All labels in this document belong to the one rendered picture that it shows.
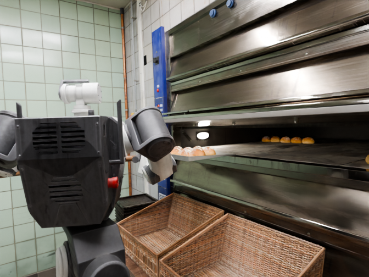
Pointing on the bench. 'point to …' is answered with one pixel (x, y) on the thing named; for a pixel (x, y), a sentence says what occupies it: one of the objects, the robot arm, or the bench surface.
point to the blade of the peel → (199, 156)
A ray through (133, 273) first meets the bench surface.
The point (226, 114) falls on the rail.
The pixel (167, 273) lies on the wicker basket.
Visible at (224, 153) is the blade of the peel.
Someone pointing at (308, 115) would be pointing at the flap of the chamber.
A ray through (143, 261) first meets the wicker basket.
